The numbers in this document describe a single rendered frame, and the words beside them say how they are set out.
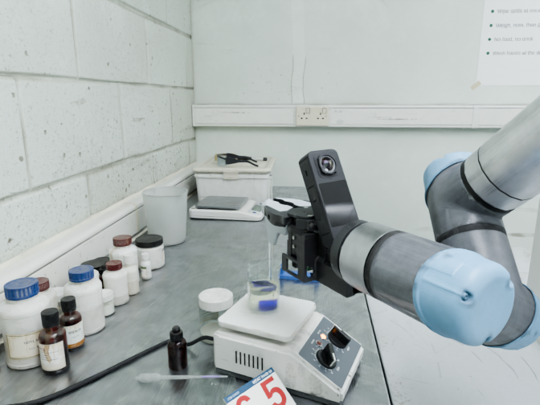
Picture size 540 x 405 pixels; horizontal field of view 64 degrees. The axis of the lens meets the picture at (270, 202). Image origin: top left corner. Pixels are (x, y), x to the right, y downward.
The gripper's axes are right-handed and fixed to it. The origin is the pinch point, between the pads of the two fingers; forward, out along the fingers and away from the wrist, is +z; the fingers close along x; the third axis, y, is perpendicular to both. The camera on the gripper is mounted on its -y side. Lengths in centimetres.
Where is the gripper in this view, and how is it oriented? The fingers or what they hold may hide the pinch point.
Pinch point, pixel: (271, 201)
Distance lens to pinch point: 64.7
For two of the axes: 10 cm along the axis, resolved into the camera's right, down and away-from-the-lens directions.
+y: 0.1, 9.7, 2.3
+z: -5.0, -1.9, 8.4
